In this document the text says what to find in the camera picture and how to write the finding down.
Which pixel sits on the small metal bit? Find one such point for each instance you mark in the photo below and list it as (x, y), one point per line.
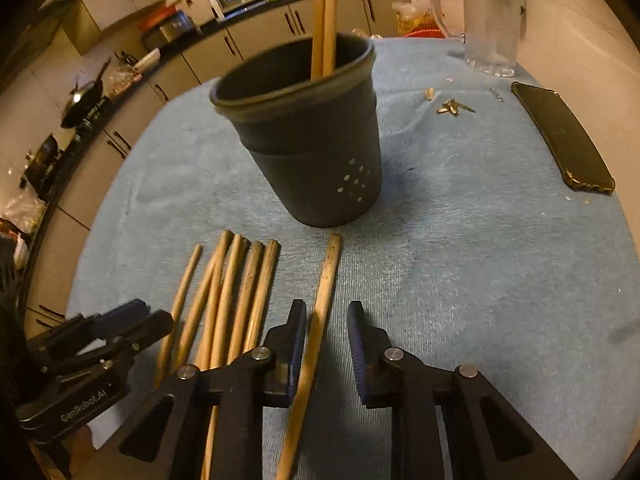
(496, 95)

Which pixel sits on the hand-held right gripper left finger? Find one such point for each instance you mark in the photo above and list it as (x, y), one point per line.
(298, 332)

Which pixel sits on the clear plastic food bag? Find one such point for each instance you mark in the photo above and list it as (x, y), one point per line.
(122, 77)

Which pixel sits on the orange plastic basin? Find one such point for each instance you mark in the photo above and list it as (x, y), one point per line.
(425, 33)

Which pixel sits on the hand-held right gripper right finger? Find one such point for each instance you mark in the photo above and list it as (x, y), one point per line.
(356, 340)

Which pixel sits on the small brown seed pile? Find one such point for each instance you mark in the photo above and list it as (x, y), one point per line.
(452, 107)

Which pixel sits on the steel pot with lid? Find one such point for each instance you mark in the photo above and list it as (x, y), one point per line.
(42, 160)

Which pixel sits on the black wok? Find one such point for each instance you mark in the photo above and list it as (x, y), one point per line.
(80, 100)

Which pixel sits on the black kitchen countertop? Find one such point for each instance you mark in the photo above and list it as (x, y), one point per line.
(240, 14)

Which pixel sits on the black smartphone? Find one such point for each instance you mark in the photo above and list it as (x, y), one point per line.
(560, 130)

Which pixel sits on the red plastic basin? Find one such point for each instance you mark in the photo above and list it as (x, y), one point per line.
(155, 17)

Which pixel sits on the light blue table cloth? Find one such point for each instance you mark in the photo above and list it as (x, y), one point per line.
(475, 260)

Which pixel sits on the silver countertop appliance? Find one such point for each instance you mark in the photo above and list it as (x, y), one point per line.
(170, 30)

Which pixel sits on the person's left hand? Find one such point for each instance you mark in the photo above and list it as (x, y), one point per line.
(81, 440)

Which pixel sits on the dark grey chopstick holder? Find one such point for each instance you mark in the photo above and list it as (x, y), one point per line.
(310, 160)

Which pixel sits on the crumpled white plastic bag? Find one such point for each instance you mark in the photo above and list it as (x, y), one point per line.
(417, 7)

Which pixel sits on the white bowl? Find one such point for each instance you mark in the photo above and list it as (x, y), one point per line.
(147, 60)

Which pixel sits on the gas stove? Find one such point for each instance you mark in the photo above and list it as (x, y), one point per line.
(92, 112)

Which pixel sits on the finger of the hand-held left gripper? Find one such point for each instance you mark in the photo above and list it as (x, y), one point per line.
(125, 310)
(150, 327)

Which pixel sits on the clear glass mug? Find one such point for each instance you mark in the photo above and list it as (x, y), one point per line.
(490, 25)

